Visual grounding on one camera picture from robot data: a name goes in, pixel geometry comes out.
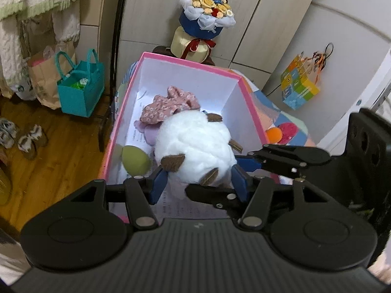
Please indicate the white sheep plush toy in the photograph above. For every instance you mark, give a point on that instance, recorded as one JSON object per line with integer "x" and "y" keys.
{"x": 192, "y": 140}

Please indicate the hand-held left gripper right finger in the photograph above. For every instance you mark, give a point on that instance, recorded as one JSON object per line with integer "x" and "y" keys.
{"x": 241, "y": 186}

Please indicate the brown paper bag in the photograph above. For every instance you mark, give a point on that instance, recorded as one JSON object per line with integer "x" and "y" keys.
{"x": 42, "y": 79}

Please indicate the pink cardboard box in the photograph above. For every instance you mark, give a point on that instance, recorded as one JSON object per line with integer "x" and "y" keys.
{"x": 195, "y": 76}

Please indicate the blue wrapped flower bouquet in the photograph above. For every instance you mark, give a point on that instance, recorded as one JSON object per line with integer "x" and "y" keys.
{"x": 195, "y": 26}

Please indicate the dark round stool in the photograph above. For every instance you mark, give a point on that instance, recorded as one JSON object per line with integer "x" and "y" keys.
{"x": 158, "y": 50}

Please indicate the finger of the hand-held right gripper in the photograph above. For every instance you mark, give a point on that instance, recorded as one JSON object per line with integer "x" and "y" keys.
{"x": 293, "y": 155}
{"x": 207, "y": 193}

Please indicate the pink floral cloth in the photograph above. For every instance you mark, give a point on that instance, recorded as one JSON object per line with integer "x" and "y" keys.
{"x": 165, "y": 110}

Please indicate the beige wardrobe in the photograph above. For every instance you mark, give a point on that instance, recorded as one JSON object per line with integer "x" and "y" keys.
{"x": 259, "y": 21}

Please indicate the green egg-shaped sponge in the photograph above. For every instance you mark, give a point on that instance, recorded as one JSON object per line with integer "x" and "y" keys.
{"x": 134, "y": 160}

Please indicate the orange ball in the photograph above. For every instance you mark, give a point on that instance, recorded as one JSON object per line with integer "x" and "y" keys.
{"x": 273, "y": 135}

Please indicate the teal tote bag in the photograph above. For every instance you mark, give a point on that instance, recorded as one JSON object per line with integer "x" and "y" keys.
{"x": 79, "y": 97}

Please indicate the gold satin gift box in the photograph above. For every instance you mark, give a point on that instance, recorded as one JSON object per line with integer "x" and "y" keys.
{"x": 183, "y": 44}

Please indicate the colourful paper gift bag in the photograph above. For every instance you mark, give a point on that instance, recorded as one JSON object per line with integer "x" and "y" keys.
{"x": 297, "y": 88}

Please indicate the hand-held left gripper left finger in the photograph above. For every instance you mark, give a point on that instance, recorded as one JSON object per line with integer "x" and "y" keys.
{"x": 157, "y": 186}

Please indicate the pink pompom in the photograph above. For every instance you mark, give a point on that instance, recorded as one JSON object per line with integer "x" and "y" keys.
{"x": 290, "y": 131}

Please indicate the black metal stand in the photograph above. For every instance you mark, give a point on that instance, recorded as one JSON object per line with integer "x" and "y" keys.
{"x": 115, "y": 52}

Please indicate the patchwork blanket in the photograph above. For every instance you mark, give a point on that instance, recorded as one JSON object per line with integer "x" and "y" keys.
{"x": 275, "y": 110}

